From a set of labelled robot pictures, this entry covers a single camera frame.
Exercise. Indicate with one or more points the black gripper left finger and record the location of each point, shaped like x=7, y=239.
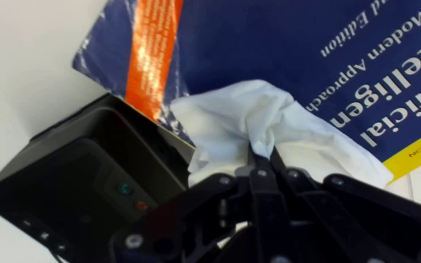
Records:
x=264, y=219

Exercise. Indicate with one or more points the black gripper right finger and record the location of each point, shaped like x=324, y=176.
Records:
x=357, y=219

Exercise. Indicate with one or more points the white wipe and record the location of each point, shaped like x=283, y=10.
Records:
x=240, y=116

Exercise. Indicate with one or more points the blue textbook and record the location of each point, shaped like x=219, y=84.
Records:
x=270, y=38

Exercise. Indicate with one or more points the black box device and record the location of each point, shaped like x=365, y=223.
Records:
x=74, y=179

